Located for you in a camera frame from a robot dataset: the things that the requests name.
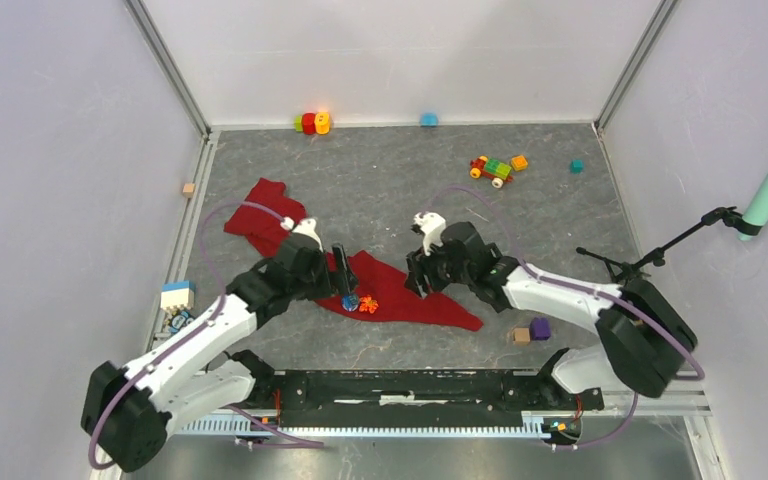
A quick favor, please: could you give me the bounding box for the small wooden cube on rail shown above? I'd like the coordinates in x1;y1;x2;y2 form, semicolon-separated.
181;183;196;199

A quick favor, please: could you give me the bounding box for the black mini tripod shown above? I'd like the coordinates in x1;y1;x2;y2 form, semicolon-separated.
576;206;762;284

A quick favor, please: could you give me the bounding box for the blue owl toy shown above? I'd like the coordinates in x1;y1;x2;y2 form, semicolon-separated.
164;310;193;335

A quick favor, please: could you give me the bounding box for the orange toy brick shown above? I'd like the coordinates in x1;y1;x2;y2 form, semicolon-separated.
510;155;529;172

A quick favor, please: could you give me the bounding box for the purple cube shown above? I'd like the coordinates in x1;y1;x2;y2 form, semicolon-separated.
529;317;552;341

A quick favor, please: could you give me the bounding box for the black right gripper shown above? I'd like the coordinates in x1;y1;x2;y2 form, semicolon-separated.
403;234;473;299

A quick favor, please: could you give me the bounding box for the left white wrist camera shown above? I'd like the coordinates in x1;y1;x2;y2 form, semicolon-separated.
280;216;323;251

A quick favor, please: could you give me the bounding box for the orange flower brooch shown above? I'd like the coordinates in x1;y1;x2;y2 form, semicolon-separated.
358;296;379;315

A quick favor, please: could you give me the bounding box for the green red orange toy stack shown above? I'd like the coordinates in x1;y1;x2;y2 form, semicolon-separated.
294;111;332;135

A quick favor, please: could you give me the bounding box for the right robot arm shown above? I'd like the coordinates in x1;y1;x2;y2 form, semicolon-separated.
405;211;698;408

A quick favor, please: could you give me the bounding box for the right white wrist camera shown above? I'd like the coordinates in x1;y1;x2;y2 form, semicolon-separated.
411;211;447;256

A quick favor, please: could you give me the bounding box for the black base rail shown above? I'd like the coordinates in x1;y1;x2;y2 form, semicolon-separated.
227;350;605;428

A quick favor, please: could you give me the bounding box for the colourful toy brick car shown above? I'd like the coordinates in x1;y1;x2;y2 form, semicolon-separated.
469;156;513;189

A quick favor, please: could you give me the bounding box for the tan wooden cube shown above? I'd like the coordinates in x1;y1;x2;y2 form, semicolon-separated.
512;328;532;345

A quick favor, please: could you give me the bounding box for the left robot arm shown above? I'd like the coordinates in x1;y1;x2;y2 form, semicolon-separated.
80;230;358;472

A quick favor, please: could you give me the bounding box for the teal cube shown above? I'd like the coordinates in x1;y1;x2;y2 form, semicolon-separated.
569;159;585;174

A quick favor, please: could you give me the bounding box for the blue dome block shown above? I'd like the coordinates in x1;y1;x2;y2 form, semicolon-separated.
419;112;439;128

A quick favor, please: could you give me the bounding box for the blue white block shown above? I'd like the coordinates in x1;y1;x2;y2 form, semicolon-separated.
159;280;195;315

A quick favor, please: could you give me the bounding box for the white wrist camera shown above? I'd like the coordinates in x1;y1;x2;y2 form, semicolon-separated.
280;216;323;251
411;211;447;256

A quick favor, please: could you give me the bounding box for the red garment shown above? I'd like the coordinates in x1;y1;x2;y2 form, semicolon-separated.
223;178;483;332

